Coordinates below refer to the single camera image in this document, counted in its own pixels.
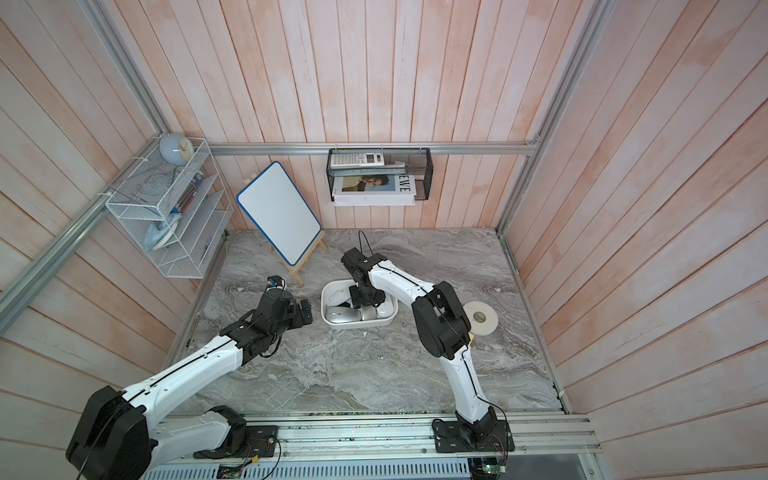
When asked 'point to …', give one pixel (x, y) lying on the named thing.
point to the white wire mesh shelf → (195, 190)
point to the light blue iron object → (159, 232)
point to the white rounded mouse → (339, 297)
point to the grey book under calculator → (388, 169)
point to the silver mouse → (343, 314)
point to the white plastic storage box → (361, 324)
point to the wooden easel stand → (293, 269)
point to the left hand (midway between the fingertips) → (297, 310)
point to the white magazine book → (390, 190)
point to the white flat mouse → (384, 310)
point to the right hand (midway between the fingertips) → (363, 301)
